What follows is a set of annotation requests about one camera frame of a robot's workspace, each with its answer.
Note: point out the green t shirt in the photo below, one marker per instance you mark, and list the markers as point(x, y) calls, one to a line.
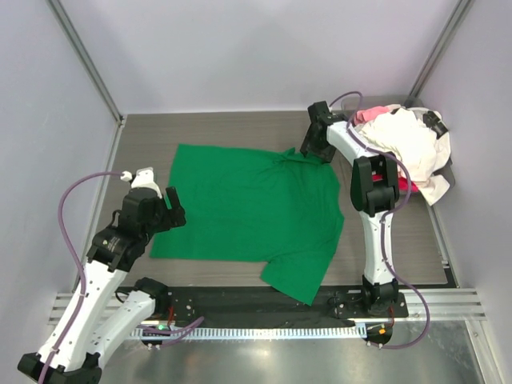
point(242, 205)

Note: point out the white t shirt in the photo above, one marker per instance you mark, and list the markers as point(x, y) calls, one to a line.
point(412, 148)

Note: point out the right aluminium corner post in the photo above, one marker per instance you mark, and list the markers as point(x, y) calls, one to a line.
point(451, 27)

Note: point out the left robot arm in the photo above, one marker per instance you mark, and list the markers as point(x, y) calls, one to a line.
point(81, 345)

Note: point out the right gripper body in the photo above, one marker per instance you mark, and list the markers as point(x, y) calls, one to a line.
point(313, 141)

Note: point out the white slotted cable duct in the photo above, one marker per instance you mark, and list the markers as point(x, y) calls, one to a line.
point(232, 334)

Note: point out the pink t shirt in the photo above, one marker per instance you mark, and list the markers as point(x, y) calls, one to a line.
point(367, 115)

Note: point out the left aluminium corner post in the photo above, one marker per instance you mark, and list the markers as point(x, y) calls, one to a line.
point(69, 30)

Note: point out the aluminium rail frame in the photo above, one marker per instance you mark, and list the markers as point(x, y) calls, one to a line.
point(442, 304)

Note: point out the aluminium corner post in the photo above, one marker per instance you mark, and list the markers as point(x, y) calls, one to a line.
point(451, 27)
point(69, 30)

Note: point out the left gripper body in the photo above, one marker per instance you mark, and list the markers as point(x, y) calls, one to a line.
point(170, 214)

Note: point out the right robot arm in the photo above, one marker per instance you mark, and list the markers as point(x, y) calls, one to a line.
point(374, 193)

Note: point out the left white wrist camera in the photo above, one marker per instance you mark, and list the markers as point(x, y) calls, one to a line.
point(145, 178)

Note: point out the red t shirt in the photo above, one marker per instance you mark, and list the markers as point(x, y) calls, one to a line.
point(402, 183)

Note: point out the clear plastic bin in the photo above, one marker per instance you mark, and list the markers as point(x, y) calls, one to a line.
point(440, 168)

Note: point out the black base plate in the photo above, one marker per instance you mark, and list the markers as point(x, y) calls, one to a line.
point(264, 307)

